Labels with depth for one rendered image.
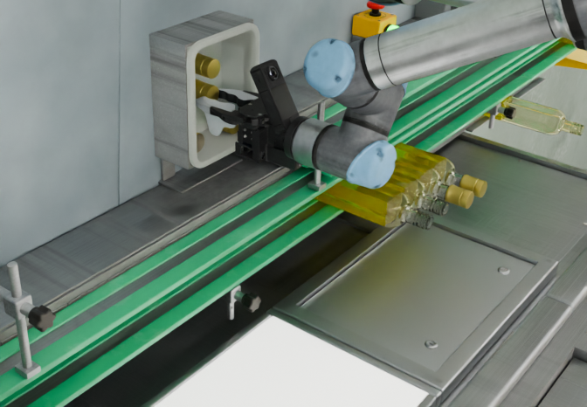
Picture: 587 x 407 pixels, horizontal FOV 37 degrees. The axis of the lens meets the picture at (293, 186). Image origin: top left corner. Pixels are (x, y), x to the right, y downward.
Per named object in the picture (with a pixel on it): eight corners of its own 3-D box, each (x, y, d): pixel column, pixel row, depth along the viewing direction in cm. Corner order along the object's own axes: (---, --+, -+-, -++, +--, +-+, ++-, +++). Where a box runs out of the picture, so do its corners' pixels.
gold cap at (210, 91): (186, 82, 148) (205, 89, 146) (200, 76, 151) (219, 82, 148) (187, 101, 150) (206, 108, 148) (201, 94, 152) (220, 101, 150)
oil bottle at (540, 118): (480, 115, 231) (576, 144, 218) (483, 95, 229) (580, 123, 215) (489, 109, 235) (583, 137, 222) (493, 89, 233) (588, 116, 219)
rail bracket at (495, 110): (459, 121, 222) (507, 136, 215) (462, 97, 219) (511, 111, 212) (466, 116, 225) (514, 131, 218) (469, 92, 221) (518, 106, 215)
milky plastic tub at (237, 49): (155, 158, 151) (193, 174, 146) (149, 33, 140) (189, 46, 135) (222, 126, 163) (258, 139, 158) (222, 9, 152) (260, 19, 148)
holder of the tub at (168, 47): (156, 183, 154) (189, 197, 150) (148, 33, 140) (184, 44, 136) (220, 150, 166) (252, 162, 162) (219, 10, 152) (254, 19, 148)
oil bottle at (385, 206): (303, 196, 170) (397, 233, 159) (304, 170, 167) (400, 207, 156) (320, 185, 174) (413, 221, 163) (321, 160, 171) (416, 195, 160)
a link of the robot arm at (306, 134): (312, 134, 132) (341, 116, 138) (287, 126, 135) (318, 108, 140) (310, 177, 136) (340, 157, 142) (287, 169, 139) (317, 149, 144)
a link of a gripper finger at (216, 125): (186, 132, 148) (233, 144, 145) (184, 100, 145) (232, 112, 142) (196, 125, 151) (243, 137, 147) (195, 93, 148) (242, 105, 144)
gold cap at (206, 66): (187, 55, 146) (207, 61, 144) (202, 50, 149) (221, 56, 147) (187, 75, 148) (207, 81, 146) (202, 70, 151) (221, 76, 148)
